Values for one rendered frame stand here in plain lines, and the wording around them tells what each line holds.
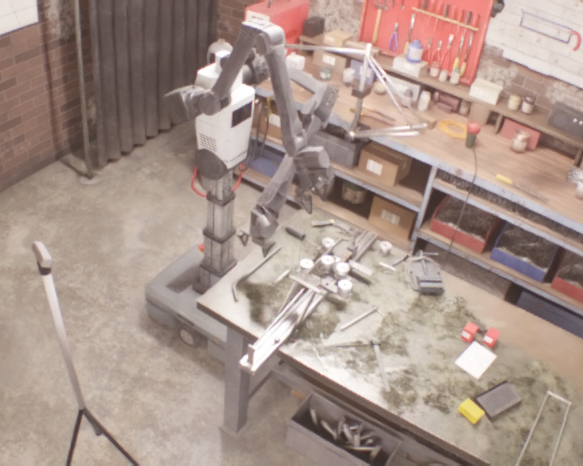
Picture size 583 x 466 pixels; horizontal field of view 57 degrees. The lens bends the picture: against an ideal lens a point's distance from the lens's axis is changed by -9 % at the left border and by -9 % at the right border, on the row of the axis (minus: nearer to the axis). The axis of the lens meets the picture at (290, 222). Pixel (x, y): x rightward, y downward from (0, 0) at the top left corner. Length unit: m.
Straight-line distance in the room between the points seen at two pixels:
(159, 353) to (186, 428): 0.49
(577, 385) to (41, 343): 2.62
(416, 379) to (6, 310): 2.36
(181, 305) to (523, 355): 1.69
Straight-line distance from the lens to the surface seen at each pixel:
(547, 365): 2.34
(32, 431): 2.99
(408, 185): 3.74
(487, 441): 2.03
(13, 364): 3.26
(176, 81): 4.76
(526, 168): 3.62
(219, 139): 2.43
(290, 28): 4.18
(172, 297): 3.07
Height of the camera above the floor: 2.48
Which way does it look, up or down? 38 degrees down
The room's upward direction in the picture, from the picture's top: 8 degrees clockwise
